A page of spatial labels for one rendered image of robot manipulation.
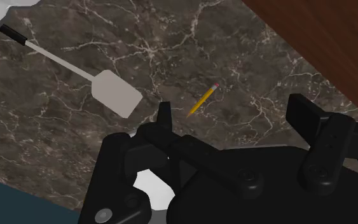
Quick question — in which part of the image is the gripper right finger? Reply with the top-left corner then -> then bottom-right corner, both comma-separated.
285,93 -> 358,195

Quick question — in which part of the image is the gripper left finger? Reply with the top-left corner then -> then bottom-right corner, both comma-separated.
78,101 -> 264,224

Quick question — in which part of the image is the yellow pencil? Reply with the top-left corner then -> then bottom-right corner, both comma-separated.
186,82 -> 220,118

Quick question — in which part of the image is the grey spatula with black handle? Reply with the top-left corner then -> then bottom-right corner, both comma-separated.
0,24 -> 144,119

